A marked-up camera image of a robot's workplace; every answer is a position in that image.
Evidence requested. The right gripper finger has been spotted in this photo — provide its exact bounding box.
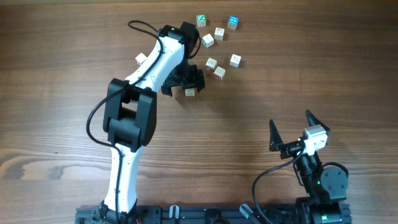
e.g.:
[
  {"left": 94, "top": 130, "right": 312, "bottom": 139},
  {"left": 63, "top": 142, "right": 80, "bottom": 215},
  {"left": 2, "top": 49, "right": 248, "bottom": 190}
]
[
  {"left": 269, "top": 119, "right": 284, "bottom": 152},
  {"left": 305, "top": 110, "right": 330, "bottom": 132}
]

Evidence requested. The white block number four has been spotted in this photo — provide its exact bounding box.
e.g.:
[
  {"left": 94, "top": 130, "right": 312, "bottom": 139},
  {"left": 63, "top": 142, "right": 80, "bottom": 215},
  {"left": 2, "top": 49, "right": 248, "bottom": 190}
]
[{"left": 185, "top": 88, "right": 195, "bottom": 96}]

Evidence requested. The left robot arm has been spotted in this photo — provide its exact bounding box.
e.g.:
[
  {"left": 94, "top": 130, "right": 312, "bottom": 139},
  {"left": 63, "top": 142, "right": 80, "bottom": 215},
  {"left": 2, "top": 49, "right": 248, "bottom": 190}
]
[{"left": 99, "top": 22, "right": 205, "bottom": 223}]

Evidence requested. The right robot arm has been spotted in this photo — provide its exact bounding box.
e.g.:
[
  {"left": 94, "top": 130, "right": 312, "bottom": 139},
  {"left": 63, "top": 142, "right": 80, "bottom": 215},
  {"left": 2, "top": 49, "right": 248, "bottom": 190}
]
[{"left": 269, "top": 110, "right": 352, "bottom": 224}]

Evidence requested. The white block red side lower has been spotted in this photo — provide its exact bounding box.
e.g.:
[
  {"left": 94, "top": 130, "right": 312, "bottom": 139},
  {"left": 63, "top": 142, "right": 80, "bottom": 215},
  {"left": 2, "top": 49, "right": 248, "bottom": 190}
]
[{"left": 213, "top": 67, "right": 226, "bottom": 80}]

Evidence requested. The white block red side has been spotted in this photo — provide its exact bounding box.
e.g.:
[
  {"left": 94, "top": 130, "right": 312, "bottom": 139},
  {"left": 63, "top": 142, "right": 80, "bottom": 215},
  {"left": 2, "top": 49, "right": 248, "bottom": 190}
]
[
  {"left": 205, "top": 58, "right": 217, "bottom": 72},
  {"left": 213, "top": 67, "right": 226, "bottom": 80}
]

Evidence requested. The white block red side upper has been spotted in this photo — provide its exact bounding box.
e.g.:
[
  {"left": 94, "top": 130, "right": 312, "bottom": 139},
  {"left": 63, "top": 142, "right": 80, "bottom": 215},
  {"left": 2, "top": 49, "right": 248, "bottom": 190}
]
[{"left": 205, "top": 58, "right": 217, "bottom": 72}]

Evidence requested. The plain white block left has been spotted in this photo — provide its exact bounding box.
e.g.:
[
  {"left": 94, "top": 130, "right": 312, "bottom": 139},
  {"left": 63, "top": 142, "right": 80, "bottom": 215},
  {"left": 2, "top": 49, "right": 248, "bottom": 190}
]
[{"left": 135, "top": 53, "right": 147, "bottom": 66}]

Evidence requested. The white block teal side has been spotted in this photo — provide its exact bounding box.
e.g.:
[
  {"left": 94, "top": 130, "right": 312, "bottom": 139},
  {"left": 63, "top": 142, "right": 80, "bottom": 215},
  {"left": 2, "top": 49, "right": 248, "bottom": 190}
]
[{"left": 202, "top": 34, "right": 215, "bottom": 48}]

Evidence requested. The white block far right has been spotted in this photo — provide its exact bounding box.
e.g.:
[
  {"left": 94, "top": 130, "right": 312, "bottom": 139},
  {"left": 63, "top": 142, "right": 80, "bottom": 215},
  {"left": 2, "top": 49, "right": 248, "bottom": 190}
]
[{"left": 229, "top": 54, "right": 241, "bottom": 68}]

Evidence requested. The plain block with drawing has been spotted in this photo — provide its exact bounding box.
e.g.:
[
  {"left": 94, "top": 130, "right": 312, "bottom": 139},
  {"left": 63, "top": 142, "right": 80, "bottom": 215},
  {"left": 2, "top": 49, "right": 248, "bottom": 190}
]
[{"left": 214, "top": 27, "right": 224, "bottom": 40}]

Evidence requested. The green letter block top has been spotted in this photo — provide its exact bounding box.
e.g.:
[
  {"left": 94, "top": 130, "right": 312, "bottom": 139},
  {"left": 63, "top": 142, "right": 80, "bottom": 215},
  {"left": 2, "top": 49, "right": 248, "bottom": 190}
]
[{"left": 196, "top": 14, "right": 206, "bottom": 27}]

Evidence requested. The blue block top right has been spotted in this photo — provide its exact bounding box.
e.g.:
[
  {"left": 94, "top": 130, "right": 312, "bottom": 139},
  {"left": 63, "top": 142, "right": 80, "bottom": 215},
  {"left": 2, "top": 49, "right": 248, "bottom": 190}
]
[{"left": 228, "top": 16, "right": 239, "bottom": 30}]

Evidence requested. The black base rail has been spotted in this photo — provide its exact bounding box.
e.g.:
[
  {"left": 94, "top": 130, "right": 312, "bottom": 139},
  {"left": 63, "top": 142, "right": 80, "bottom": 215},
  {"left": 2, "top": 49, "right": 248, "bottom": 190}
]
[{"left": 75, "top": 204, "right": 353, "bottom": 224}]

